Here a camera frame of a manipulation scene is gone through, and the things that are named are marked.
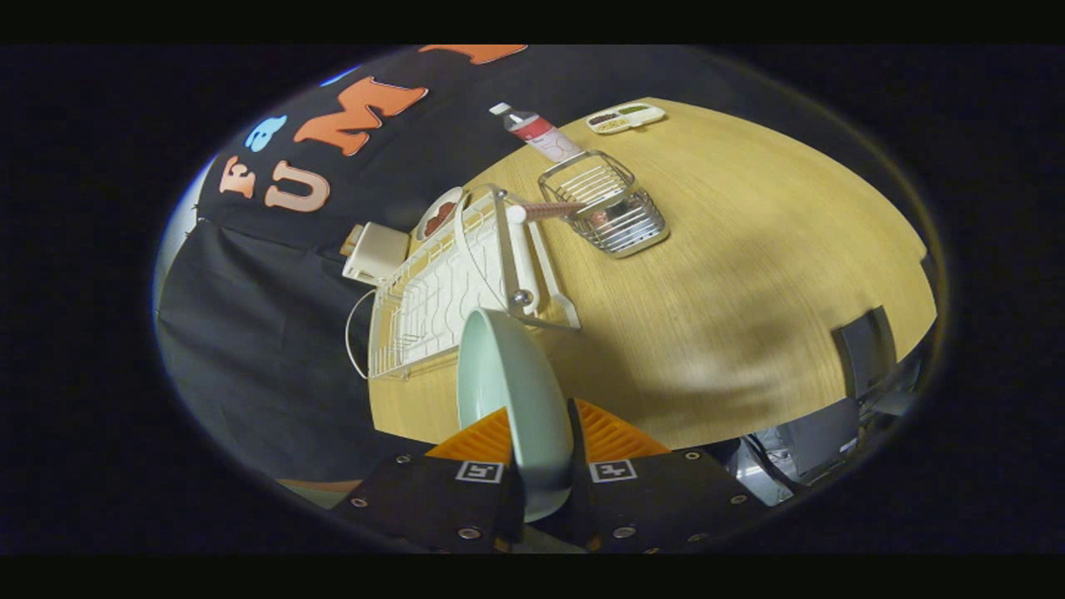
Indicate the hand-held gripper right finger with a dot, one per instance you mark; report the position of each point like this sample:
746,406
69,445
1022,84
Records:
580,491

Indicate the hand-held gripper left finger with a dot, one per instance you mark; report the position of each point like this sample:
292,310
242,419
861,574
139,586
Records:
433,499

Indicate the pale green plate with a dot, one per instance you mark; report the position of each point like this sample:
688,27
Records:
516,391

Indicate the beige plate with meat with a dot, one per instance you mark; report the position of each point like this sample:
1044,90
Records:
449,196

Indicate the grey metal equipment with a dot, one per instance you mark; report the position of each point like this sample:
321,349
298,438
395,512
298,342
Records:
799,445

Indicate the white toaster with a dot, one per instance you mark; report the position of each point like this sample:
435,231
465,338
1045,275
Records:
378,249

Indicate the toast slice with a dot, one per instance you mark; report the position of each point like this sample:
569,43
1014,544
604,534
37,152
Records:
353,241

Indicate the brown meat patty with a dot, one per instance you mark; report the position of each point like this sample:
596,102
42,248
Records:
445,210
432,227

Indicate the dark grey panel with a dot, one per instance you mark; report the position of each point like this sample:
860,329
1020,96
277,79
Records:
865,349

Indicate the clear water bottle red label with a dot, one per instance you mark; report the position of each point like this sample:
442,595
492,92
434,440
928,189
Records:
541,133

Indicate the white divided condiment tray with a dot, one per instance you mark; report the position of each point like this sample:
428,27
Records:
641,116

